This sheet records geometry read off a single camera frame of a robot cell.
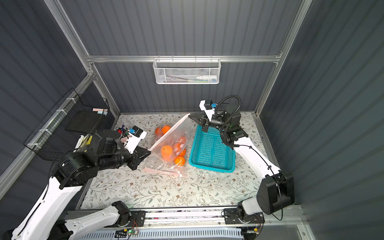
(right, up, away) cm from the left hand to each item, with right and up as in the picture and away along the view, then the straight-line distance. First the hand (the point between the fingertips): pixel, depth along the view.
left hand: (147, 152), depth 59 cm
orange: (0, +9, +37) cm, 38 cm away
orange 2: (-5, +8, +37) cm, 38 cm away
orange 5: (+10, -10, +29) cm, 33 cm away
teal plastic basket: (+29, -6, +39) cm, 49 cm away
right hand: (+18, +16, +8) cm, 25 cm away
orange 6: (+11, -3, +19) cm, 22 cm away
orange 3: (+5, -2, +13) cm, 14 cm away
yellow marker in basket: (-32, +3, +11) cm, 35 cm away
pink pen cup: (-27, +7, +33) cm, 43 cm away
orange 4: (+11, +2, +34) cm, 36 cm away
